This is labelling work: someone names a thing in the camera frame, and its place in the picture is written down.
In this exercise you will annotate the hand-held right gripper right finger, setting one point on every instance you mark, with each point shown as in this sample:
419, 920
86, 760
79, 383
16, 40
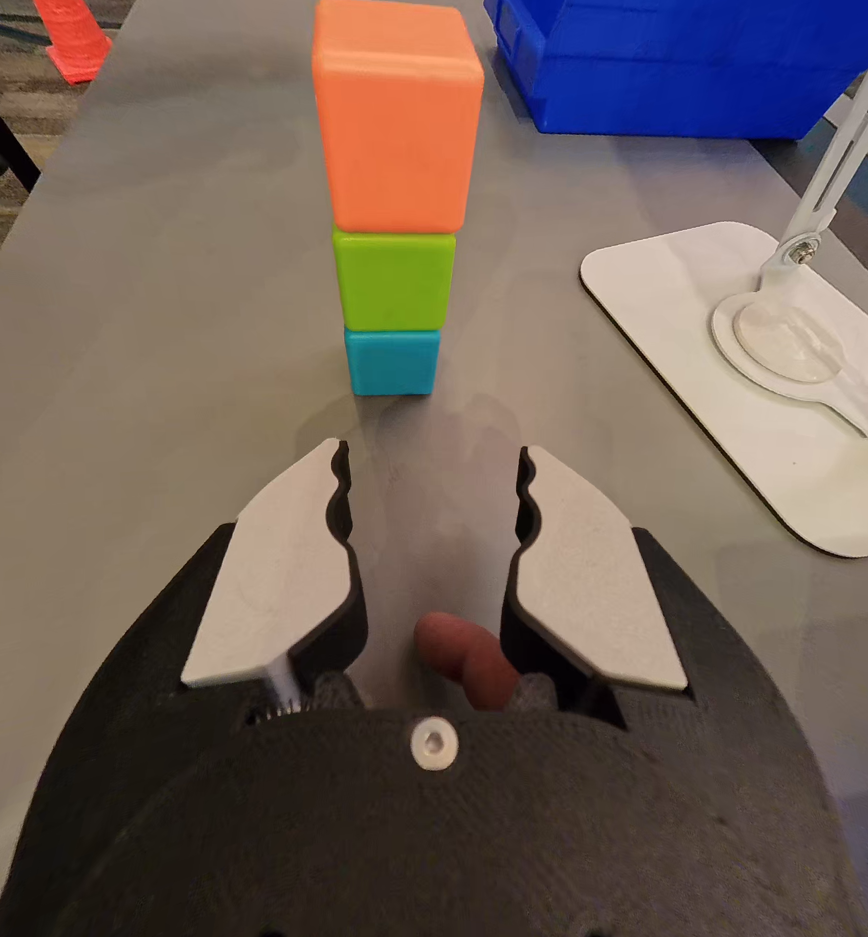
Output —
595, 593

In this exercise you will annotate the light blue cube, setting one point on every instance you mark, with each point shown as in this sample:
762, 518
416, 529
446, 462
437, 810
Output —
391, 362

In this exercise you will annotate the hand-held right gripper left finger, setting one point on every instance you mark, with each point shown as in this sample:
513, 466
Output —
273, 585

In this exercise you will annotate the blue plastic bin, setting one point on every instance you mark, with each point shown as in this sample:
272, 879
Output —
683, 66

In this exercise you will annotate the white wooden book stand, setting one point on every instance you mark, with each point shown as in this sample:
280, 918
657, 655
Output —
697, 315

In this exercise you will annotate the orange traffic cone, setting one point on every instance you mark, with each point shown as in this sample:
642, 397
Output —
75, 36

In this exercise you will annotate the green cube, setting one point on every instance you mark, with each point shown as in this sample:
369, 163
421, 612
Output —
394, 282

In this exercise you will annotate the person's right hand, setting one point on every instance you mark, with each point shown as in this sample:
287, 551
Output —
470, 659

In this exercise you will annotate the orange cube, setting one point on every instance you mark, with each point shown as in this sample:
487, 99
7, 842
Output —
397, 124

